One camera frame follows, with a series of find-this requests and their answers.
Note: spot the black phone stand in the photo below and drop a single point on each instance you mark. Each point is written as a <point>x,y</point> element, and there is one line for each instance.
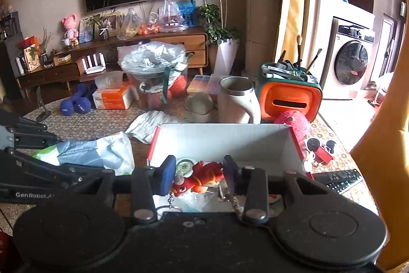
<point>42,113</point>

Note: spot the clear bag of fruit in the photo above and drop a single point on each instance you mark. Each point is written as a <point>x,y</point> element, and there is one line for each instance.
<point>129,25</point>

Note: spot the pink bear doll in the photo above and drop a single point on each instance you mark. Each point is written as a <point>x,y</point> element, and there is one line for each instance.
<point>70,28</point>

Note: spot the wooden photo frame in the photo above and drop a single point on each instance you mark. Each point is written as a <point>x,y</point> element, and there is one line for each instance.
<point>110,23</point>

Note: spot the pink plush toy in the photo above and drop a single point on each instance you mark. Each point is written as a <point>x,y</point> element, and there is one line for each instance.
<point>292,124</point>

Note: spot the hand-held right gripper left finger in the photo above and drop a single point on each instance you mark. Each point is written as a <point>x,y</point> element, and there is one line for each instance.
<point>167,175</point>

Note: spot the white cloth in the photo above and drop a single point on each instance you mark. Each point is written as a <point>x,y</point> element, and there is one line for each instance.
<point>148,126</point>

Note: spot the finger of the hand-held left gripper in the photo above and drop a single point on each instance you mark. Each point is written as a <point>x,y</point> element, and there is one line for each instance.
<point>28,132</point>
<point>64,169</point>

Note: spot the blue dumbbell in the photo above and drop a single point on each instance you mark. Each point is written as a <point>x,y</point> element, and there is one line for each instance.
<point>83,105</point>
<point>68,107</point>

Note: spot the red plush fish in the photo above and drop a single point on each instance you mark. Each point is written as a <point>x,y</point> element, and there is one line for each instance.
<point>199,178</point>

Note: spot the washing machine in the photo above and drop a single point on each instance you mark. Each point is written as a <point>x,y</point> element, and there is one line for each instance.
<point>350,58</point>

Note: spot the paint brush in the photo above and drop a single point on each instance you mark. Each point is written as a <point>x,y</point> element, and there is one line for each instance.
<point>314,60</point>
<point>299,49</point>

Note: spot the yellow giraffe figure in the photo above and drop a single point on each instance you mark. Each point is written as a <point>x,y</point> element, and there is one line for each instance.
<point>383,132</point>

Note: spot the blue white plastic bag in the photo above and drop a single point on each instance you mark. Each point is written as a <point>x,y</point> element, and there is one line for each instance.
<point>96,150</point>

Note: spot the beige mug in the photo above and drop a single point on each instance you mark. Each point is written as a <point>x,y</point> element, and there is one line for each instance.
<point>235,103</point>

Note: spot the green orange storage box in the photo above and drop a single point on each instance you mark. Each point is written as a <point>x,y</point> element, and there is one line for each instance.
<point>289,100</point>

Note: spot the grey round bowl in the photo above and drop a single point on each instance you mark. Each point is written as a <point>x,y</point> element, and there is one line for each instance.
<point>199,106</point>

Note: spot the orange white tissue box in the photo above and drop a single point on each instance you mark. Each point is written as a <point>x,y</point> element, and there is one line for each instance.
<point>111,97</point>

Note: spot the potted green plant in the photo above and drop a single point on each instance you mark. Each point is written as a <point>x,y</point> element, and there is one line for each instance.
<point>217,10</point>

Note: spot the red black toy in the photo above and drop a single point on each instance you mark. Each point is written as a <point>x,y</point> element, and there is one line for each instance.
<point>322,153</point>

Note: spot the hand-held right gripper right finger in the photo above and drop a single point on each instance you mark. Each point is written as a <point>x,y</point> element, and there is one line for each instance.
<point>228,175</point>

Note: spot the clear compartment box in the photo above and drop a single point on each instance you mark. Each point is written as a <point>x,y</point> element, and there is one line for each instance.
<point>204,84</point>

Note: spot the red white cardboard box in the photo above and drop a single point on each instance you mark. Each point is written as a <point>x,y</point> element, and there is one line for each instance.
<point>223,138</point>

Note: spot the round metal tin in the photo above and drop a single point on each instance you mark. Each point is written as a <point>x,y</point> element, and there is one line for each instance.
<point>184,166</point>

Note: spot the clear bag with red fruit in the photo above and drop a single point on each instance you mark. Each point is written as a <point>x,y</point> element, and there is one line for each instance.
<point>171,15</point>

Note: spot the black remote control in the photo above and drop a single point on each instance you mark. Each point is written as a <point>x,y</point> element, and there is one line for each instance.
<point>338,180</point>

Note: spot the white router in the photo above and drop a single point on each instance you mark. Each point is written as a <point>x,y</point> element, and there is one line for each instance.
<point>94,66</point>

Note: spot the wooden television cabinet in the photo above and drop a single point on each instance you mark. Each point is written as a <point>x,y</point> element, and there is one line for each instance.
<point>185,42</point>

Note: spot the plastic-covered bowl stack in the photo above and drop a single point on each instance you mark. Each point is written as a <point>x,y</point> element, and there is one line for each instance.
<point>153,62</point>

